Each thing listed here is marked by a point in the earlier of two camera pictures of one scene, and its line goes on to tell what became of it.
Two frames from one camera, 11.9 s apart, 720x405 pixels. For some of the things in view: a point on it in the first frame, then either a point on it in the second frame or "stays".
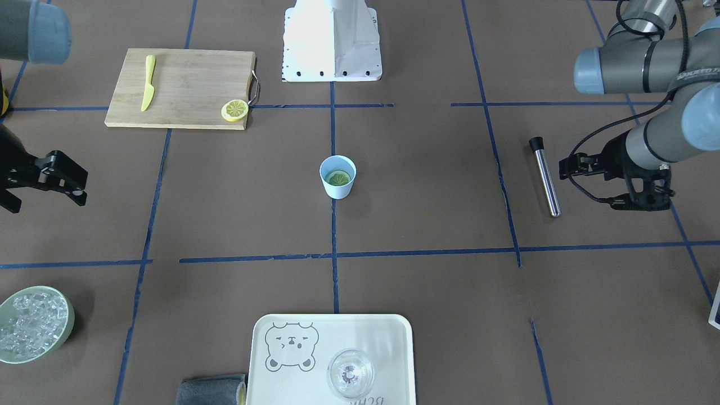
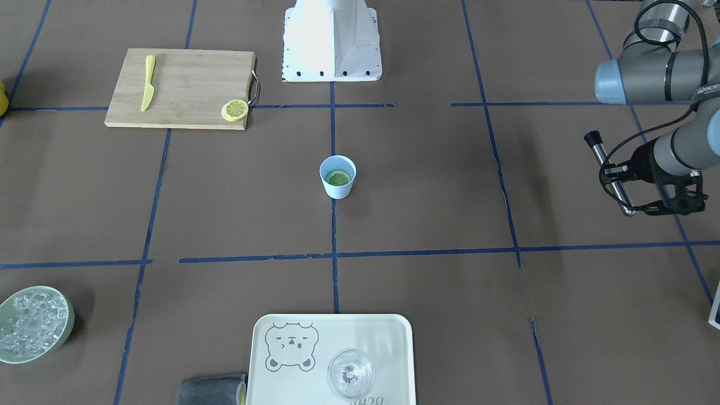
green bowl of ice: (35, 322) stays
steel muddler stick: (536, 145) -> (594, 138)
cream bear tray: (288, 357) stays
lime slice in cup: (339, 178) stays
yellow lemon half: (234, 110) stays
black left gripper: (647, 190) -> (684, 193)
